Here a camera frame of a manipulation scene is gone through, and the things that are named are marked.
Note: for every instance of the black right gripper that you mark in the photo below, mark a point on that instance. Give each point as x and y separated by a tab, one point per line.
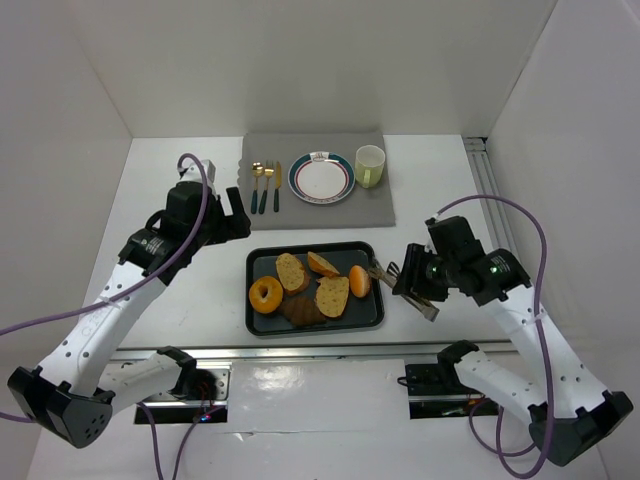
413	273

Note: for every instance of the gold knife green handle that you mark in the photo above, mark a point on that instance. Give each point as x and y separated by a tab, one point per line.
278	180

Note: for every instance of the aluminium rail front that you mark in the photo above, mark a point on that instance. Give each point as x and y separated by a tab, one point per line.
316	352

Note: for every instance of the light green mug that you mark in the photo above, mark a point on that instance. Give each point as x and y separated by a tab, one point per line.
369	165

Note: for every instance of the grey cloth placemat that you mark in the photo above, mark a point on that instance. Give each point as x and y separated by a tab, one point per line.
363	208

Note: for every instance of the black baking tray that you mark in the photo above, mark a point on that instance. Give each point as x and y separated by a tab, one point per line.
360	313

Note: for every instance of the gold spoon green handle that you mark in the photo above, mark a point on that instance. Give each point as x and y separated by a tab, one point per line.
257	169

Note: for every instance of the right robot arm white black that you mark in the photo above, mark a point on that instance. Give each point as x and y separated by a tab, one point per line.
566	408

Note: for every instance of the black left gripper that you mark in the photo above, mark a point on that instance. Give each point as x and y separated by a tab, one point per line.
226	223

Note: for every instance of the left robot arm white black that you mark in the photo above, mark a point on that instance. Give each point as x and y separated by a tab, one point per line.
69	393

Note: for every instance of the orange round bun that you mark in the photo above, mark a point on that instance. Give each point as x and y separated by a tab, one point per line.
359	281

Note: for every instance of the brown chocolate croissant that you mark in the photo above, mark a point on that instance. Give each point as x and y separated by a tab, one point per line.
301	312

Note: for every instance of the bread slice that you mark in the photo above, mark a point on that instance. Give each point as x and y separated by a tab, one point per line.
332	295
292	274

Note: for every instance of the bread slice lower right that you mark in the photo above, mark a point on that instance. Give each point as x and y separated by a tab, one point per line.
332	295

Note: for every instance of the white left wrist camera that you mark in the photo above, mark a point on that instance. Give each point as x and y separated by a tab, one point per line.
202	171

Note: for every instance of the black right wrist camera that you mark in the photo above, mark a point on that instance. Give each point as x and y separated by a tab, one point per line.
453	239

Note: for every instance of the orange glazed donut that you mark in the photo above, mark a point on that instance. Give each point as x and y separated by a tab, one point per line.
266	295

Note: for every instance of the bread slice upper wedge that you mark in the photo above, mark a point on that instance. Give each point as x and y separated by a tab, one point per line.
321	266

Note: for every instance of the white plate green red rim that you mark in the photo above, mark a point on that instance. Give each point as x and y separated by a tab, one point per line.
321	178

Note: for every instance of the aluminium rail right side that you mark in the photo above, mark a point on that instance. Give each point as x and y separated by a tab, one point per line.
495	213

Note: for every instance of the bread slice left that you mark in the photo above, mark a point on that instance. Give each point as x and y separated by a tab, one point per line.
292	274

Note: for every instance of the aluminium rail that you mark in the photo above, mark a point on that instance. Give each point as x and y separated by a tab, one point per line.
495	213
316	352

